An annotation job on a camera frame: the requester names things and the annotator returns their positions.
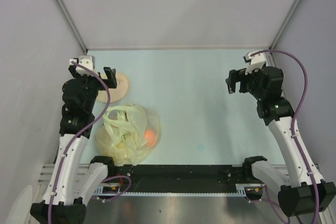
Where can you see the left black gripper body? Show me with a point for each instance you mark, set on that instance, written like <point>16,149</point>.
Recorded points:
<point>93,84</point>

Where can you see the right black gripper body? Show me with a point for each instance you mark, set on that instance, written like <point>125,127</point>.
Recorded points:
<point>257,92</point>

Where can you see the cream plate with branch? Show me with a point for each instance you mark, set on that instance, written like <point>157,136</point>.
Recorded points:
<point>119,92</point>

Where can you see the yellow-green plastic bag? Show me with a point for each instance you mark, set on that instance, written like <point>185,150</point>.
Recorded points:
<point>122,135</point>

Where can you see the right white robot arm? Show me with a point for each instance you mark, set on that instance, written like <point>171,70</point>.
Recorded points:
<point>303,190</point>

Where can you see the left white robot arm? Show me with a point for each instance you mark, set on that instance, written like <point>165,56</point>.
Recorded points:
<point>66,197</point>

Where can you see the orange fake fruit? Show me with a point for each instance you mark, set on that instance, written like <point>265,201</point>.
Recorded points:
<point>150,136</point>

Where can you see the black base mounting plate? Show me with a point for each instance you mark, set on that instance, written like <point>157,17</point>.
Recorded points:
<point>194,179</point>

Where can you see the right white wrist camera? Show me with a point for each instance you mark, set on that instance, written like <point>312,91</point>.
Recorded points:
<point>255,60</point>

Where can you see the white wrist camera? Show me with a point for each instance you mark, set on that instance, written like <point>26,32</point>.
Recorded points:
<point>86,61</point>
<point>255,60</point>

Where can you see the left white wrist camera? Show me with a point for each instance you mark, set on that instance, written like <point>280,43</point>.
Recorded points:
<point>86,61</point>

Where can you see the left corner aluminium post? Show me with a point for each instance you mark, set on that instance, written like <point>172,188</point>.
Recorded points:
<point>60,4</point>

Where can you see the corner aluminium post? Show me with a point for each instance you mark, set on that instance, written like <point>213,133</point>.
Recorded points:
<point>285,23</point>
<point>60,4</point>

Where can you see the right corner aluminium post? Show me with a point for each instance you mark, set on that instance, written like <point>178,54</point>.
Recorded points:
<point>285,23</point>

